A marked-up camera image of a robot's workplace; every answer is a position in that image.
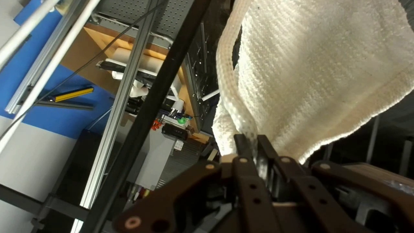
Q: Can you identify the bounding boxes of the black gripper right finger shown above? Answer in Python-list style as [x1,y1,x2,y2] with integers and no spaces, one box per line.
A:
[256,136,414,233]

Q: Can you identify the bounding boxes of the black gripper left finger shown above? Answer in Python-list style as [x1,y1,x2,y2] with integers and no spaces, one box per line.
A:
[112,134,283,233]

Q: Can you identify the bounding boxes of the white knit towel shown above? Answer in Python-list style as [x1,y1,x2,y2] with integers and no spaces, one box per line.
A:
[210,0,414,166]

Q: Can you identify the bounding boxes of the black vertical pole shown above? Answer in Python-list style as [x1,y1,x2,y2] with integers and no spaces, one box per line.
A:
[78,0,212,233]

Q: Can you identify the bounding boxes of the yellow black hand tool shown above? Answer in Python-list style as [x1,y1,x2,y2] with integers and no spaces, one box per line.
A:
[36,86,95,107]

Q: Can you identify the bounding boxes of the blue board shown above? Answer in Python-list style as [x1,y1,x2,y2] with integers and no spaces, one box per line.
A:
[0,8,117,140]

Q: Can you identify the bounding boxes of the workbench with wooden top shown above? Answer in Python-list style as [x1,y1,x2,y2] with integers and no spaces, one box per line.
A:
[59,17,217,192]

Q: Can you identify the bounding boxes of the white metal rod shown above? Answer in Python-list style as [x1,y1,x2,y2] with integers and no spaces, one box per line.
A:
[3,0,102,153]
[0,0,62,70]

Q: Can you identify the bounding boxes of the aluminium extrusion rail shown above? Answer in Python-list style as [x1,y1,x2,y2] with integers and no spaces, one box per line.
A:
[68,0,163,233]

